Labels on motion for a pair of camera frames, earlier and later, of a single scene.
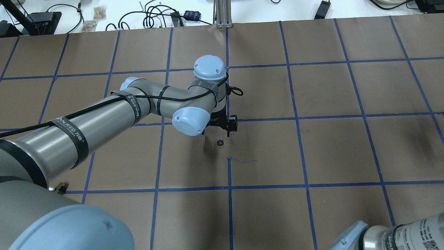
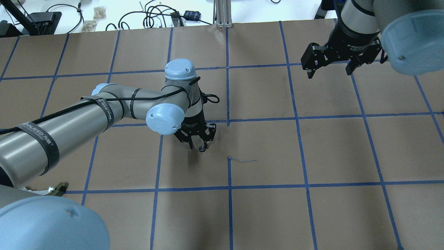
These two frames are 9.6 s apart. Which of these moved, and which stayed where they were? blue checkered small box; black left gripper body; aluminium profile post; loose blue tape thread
Moved: black left gripper body
Stayed: aluminium profile post; loose blue tape thread; blue checkered small box
